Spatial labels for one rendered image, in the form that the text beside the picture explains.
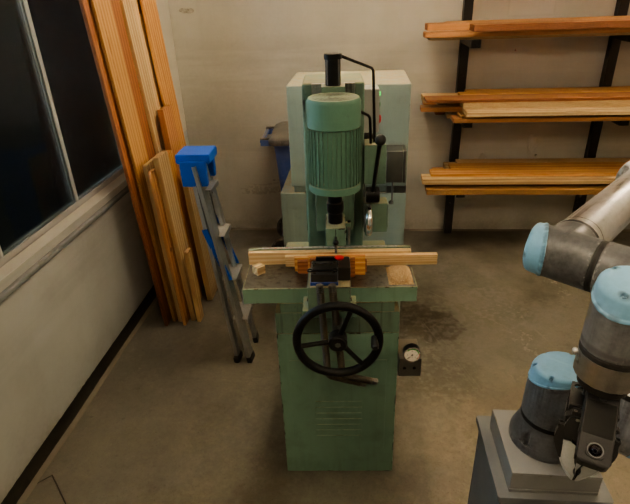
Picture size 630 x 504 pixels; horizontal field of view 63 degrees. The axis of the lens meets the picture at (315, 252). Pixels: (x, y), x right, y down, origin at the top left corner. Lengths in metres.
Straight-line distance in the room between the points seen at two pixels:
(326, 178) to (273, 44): 2.41
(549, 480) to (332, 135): 1.16
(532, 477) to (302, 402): 0.87
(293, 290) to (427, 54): 2.58
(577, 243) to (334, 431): 1.46
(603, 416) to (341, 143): 1.08
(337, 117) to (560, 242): 0.88
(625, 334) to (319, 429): 1.54
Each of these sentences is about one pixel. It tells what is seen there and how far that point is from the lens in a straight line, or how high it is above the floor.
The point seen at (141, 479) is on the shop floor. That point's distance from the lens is 2.47.
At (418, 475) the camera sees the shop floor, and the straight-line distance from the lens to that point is 2.36.
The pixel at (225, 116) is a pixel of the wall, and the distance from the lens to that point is 4.15.
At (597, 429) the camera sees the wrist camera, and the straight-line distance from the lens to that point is 0.89.
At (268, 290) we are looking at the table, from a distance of 1.77.
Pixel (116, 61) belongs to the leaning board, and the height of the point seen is 1.52.
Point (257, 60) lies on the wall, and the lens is 4.03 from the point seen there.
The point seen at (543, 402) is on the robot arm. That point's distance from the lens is 1.55.
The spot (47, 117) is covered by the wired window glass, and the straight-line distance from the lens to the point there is 2.73.
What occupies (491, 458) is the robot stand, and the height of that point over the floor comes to 0.55.
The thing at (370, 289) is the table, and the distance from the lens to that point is 1.76.
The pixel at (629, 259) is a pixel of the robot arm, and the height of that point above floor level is 1.42.
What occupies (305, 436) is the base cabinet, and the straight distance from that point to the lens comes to 2.20.
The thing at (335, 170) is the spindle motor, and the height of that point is 1.29.
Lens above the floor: 1.81
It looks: 27 degrees down
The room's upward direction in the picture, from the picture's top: 2 degrees counter-clockwise
